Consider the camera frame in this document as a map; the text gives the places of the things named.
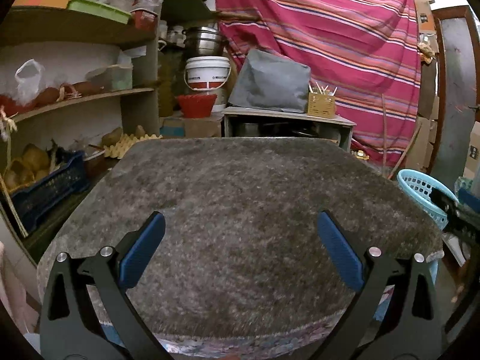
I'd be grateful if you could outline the light blue plastic basket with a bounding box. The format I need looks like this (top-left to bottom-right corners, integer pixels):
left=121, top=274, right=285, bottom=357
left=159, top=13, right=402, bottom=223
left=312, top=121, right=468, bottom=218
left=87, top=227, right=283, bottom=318
left=396, top=168, right=461, bottom=285

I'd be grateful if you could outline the dark blue plastic crate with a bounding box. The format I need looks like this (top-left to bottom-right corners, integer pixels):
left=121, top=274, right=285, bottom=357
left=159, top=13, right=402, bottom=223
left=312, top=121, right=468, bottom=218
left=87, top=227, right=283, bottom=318
left=10, top=150, right=90, bottom=234

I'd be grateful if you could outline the grey fuzzy table mat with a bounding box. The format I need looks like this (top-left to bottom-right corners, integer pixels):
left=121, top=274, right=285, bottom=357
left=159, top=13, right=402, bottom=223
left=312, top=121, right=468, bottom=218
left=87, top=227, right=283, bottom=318
left=37, top=138, right=443, bottom=359

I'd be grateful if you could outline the yellow egg tray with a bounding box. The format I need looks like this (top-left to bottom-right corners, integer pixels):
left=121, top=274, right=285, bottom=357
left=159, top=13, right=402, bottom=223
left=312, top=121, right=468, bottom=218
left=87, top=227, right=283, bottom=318
left=103, top=134, right=163, bottom=159

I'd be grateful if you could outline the wooden utensil holder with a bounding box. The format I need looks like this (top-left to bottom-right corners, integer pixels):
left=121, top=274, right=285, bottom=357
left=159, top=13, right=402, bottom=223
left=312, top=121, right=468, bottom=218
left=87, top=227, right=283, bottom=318
left=307, top=81, right=337, bottom=119

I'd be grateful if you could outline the cardboard box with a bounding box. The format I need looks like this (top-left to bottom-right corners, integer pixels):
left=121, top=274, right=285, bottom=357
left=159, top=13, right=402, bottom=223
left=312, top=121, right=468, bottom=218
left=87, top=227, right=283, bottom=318
left=160, top=114, right=224, bottom=139

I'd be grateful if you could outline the striped pink curtain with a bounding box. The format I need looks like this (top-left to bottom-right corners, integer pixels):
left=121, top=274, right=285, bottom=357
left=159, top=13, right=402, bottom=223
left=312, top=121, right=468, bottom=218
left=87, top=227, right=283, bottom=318
left=216, top=0, right=421, bottom=166

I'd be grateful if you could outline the red plastic basket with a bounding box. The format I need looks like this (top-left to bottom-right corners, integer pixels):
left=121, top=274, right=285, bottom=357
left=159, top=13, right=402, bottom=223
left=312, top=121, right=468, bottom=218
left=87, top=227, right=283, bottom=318
left=176, top=94, right=217, bottom=119

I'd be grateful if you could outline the grey cloth bag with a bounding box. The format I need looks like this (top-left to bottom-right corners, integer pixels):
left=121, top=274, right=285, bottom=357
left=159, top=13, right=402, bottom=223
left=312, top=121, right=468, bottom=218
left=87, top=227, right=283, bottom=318
left=229, top=49, right=311, bottom=113

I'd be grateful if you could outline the grey low cabinet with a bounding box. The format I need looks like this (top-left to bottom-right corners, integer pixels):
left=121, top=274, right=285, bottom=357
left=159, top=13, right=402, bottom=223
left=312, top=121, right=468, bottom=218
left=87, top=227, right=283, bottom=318
left=223, top=106, right=356, bottom=151

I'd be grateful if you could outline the wooden shelf unit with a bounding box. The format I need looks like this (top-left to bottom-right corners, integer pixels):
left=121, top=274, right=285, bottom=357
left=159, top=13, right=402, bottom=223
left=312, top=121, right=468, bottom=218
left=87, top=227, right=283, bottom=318
left=0, top=0, right=166, bottom=263

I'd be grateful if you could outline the white plastic bucket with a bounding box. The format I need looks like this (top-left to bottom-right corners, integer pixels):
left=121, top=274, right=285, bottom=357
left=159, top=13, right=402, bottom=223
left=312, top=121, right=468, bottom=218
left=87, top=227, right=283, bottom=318
left=184, top=56, right=231, bottom=92

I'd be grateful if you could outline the steel pot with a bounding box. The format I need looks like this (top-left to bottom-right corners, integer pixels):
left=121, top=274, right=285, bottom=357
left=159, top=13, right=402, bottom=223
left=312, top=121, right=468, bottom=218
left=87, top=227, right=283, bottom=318
left=182, top=26, right=226, bottom=59

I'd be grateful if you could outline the green plastic tray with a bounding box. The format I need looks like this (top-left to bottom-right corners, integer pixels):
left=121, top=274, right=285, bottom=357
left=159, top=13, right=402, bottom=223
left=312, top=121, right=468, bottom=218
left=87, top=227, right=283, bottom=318
left=67, top=0, right=131, bottom=24

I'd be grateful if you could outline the broom with wooden handle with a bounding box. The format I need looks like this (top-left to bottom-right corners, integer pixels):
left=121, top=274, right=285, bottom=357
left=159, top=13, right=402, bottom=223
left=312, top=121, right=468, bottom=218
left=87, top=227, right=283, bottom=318
left=380, top=92, right=423, bottom=181

